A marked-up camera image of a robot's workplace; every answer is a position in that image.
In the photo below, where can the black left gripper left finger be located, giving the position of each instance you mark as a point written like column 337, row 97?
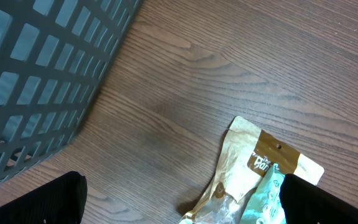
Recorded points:
column 62, row 200

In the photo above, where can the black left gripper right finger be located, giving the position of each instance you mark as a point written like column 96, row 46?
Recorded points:
column 305, row 203

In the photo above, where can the brown teal snack bag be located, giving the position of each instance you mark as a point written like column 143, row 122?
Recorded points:
column 249, row 173

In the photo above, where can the dark grey mesh basket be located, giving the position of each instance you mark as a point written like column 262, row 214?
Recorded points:
column 54, row 56

